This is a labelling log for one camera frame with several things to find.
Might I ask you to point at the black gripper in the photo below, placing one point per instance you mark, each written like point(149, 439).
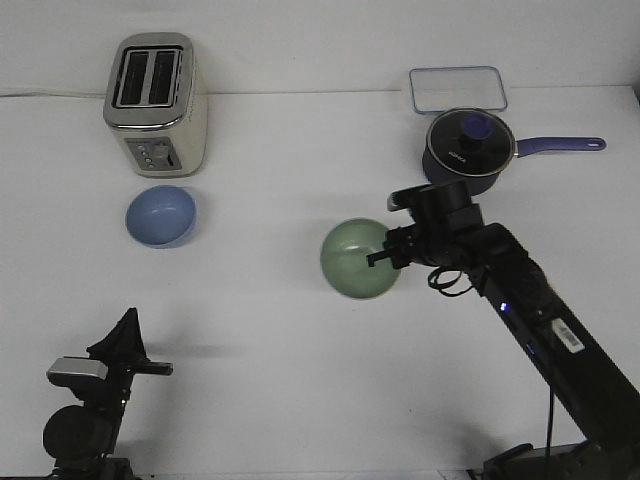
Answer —
point(445, 222)
point(115, 350)

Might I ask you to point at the green bowl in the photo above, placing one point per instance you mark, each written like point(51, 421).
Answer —
point(344, 264)

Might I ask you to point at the blue bowl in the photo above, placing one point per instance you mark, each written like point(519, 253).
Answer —
point(161, 217)

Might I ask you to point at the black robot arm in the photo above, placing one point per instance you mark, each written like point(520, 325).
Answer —
point(82, 438)
point(595, 393)

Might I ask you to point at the dark blue saucepan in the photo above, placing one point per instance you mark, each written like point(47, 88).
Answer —
point(480, 169)

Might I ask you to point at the glass pot lid blue knob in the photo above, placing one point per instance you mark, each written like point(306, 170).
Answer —
point(467, 129)

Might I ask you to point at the clear rectangular container lid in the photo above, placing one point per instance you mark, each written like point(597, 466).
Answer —
point(438, 89)

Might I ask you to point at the silver two-slot toaster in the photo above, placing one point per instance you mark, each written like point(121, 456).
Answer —
point(156, 105)

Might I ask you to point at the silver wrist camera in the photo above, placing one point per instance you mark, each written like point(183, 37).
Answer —
point(76, 371)

